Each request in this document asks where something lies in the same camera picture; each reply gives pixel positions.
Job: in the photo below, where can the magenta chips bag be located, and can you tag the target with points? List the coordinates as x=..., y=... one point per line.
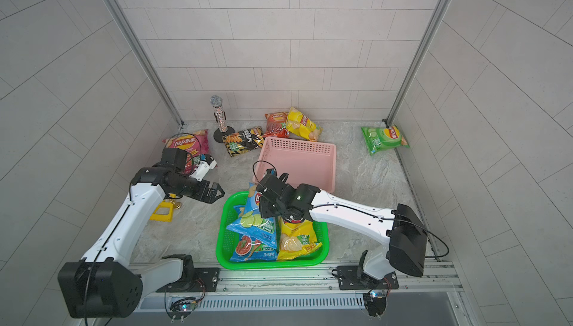
x=195, y=144

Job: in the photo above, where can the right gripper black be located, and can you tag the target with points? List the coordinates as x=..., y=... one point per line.
x=264, y=195

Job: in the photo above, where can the light blue chips bag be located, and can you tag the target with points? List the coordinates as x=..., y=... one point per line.
x=251, y=223

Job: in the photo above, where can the glitter microphone on stand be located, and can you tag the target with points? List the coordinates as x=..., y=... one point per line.
x=224, y=129

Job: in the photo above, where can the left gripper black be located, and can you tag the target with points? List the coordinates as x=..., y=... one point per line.
x=211, y=196

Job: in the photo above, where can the black snack bag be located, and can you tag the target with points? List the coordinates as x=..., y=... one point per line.
x=244, y=141

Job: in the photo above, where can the red chips bag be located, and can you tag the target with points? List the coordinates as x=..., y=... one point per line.
x=276, y=125

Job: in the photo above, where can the corner aluminium post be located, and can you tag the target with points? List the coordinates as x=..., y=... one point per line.
x=140, y=54
x=430, y=31

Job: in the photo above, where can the yellow plastic triangle frame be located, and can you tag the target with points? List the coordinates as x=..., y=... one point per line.
x=163, y=212

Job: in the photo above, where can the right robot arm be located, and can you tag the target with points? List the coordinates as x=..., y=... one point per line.
x=403, y=238

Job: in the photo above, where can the yellow chips bag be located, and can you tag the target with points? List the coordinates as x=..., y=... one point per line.
x=300, y=125
x=296, y=240

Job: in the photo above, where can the green plastic basket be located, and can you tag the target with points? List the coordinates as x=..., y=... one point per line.
x=228, y=240

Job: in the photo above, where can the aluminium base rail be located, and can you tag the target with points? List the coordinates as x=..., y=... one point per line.
x=309, y=288

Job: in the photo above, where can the brass knob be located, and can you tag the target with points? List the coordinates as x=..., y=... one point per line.
x=176, y=204

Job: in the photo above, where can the circuit board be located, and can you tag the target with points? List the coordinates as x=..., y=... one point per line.
x=180, y=310
x=375, y=304

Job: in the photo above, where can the green cucumber chips bag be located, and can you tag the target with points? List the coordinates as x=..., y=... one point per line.
x=382, y=139

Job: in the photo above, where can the dark blue chips bag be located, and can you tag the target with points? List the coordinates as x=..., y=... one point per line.
x=249, y=249

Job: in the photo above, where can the right circuit board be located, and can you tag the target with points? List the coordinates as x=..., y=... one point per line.
x=375, y=304

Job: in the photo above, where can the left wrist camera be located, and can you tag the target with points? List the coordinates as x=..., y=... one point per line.
x=178, y=158

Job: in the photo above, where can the left corner aluminium post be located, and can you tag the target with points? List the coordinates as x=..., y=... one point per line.
x=140, y=54

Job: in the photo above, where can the left circuit board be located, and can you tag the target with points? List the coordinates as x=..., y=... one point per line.
x=180, y=310

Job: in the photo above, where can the right corner aluminium post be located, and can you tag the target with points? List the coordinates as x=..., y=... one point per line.
x=430, y=31

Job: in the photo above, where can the pink plastic basket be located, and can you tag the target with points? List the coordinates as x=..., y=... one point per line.
x=305, y=162

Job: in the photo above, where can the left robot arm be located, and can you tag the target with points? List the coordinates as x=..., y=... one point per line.
x=101, y=284

